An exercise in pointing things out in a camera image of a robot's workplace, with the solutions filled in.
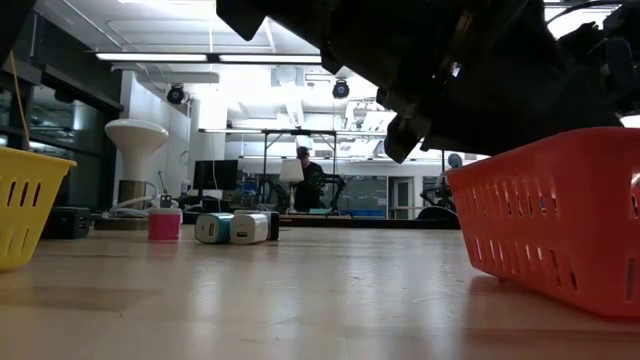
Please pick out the white black small object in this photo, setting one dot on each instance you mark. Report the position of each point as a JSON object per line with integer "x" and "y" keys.
{"x": 273, "y": 226}

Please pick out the black power adapter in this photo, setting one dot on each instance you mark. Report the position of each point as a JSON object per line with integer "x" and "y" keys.
{"x": 65, "y": 223}

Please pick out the person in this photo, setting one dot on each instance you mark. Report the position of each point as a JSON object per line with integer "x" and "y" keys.
{"x": 307, "y": 182}

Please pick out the black workstation frame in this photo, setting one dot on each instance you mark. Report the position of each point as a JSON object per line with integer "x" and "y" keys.
{"x": 300, "y": 132}

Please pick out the teal and white wall charger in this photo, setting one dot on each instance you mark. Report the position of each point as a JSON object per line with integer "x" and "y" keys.
{"x": 212, "y": 228}

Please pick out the yellow plastic basket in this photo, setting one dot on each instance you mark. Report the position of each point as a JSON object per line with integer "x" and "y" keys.
{"x": 30, "y": 215}

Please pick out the black computer monitor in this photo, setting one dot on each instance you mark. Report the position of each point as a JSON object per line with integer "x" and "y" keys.
{"x": 215, "y": 175}

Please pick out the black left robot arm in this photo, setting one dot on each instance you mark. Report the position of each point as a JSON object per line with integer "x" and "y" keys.
{"x": 375, "y": 40}

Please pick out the orange plastic basket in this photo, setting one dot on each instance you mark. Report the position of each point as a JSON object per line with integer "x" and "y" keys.
{"x": 560, "y": 225}

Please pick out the ceiling light strip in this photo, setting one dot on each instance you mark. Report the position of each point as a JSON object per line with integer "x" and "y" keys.
{"x": 150, "y": 57}
{"x": 270, "y": 58}

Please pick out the white shade table lamp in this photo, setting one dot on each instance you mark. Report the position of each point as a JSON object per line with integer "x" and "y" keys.
{"x": 291, "y": 171}

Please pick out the white mushroom table lamp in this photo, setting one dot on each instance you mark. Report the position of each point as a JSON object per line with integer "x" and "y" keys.
{"x": 136, "y": 145}

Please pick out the black aluminium table frame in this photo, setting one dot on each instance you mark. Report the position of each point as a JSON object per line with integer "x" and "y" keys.
{"x": 375, "y": 223}

